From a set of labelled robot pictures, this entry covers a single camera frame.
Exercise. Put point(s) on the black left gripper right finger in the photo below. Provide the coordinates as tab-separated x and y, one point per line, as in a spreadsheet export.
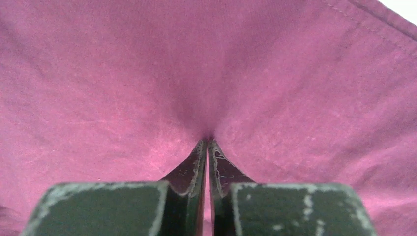
242	207

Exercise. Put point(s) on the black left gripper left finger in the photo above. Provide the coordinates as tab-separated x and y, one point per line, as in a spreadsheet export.
172	206

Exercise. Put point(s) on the maroon surgical wrap cloth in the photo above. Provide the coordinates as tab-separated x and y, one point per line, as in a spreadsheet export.
293	91

